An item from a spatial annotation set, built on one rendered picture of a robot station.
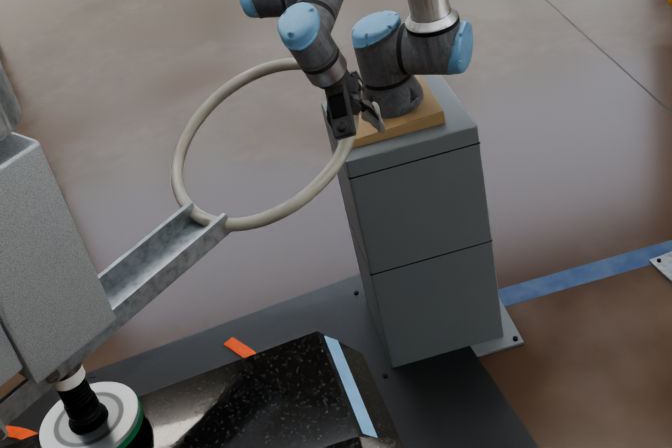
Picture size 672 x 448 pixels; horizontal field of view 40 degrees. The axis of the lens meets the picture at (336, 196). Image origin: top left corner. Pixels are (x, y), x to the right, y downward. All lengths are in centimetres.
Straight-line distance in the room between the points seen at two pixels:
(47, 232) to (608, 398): 190
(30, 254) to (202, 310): 201
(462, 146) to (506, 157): 139
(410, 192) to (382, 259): 25
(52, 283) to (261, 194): 254
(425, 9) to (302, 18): 72
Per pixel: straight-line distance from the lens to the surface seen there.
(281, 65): 229
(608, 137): 420
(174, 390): 213
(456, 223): 288
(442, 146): 272
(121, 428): 202
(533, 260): 354
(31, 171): 166
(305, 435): 193
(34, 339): 176
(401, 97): 274
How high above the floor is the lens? 224
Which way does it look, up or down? 34 degrees down
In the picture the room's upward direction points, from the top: 13 degrees counter-clockwise
